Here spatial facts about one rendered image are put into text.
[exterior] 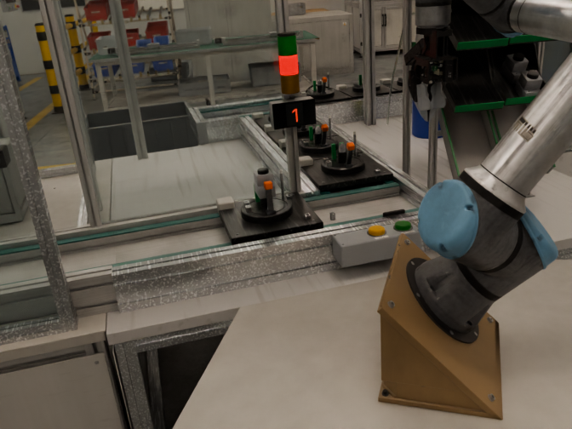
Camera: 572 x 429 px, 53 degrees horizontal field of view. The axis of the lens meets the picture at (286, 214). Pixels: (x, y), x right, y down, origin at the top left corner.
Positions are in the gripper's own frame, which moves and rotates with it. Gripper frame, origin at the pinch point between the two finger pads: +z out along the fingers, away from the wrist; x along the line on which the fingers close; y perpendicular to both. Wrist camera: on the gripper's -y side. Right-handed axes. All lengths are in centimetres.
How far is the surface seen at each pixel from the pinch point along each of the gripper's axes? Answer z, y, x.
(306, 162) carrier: 25, -53, -15
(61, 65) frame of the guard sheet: -16, -34, -81
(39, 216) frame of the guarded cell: 9, 1, -88
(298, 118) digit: 4.1, -29.1, -23.1
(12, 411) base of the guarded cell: 54, 4, -104
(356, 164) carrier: 24.4, -41.2, -2.1
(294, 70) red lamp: -8.9, -29.4, -23.3
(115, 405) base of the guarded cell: 58, 4, -82
